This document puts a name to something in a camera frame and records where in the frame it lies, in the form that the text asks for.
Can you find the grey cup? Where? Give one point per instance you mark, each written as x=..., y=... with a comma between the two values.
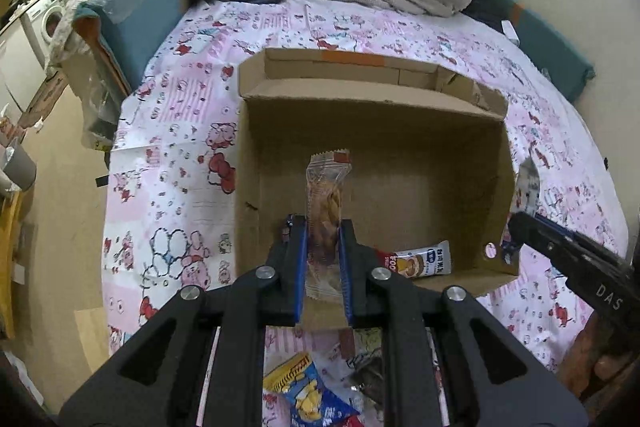
x=17, y=167

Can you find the white blue snack packet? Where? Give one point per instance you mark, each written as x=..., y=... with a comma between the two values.
x=524, y=187

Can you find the clear plastic bag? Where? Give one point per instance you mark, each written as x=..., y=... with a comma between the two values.
x=100, y=117

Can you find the washing machine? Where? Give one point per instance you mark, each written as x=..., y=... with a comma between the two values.
x=47, y=19

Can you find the blue yellow snack packet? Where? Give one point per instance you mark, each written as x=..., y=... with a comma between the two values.
x=310, y=394

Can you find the blue mattress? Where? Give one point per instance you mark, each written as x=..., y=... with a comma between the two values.
x=135, y=22

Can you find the yellow wooden furniture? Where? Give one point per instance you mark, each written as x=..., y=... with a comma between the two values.
x=10, y=257

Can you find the dark clear snack packet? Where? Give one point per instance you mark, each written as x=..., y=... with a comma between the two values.
x=369, y=379

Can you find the teal cushion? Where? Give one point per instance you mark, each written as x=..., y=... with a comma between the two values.
x=550, y=47

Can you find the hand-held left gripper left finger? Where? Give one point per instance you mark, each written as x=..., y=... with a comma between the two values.
x=299, y=267

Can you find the person's right hand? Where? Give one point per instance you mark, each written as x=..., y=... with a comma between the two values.
x=597, y=357

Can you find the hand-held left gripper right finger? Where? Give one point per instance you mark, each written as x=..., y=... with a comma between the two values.
x=346, y=267

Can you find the cardboard box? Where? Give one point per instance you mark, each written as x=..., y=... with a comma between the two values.
x=400, y=157

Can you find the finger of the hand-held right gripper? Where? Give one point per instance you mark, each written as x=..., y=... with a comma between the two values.
x=570, y=232
x=535, y=232

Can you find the small white item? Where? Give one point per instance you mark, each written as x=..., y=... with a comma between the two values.
x=511, y=32

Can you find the pink printed bed sheet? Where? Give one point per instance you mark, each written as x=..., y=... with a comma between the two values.
x=190, y=167

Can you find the white red cookie snack packet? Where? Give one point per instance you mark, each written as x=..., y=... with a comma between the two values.
x=420, y=263

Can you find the clear peanut snack packet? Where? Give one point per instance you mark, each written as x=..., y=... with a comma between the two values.
x=325, y=207

